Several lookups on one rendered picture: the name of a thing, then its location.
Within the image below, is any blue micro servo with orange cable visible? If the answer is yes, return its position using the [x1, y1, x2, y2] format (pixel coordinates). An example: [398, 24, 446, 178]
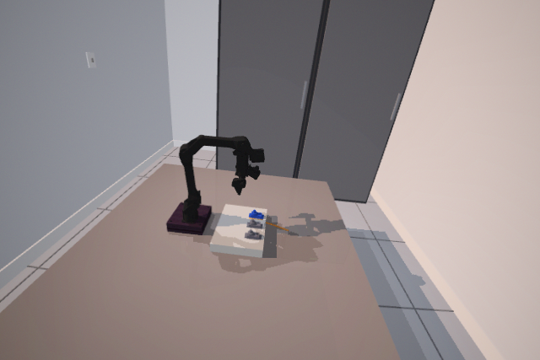
[249, 210, 288, 231]

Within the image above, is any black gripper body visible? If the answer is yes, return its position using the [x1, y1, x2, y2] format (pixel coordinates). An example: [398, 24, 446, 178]
[232, 163, 249, 188]

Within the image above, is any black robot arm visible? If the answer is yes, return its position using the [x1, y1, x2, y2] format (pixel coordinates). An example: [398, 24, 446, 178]
[179, 135, 265, 223]

